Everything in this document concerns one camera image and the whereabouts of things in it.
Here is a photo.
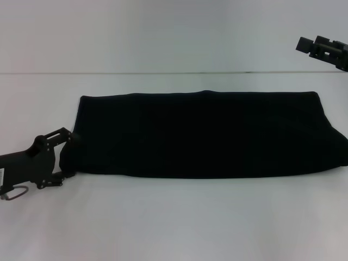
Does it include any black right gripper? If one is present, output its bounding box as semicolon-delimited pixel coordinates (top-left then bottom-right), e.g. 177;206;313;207
295;34;348;73

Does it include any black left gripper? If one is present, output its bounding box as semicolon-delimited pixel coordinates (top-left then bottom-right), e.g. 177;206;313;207
0;127;83;191

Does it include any black shirt with FREE print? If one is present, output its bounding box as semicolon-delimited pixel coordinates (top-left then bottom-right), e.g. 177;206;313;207
59;89;348;179

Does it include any left gripper cable with plug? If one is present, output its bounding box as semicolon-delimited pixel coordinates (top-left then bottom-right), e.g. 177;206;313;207
0;185;29;202

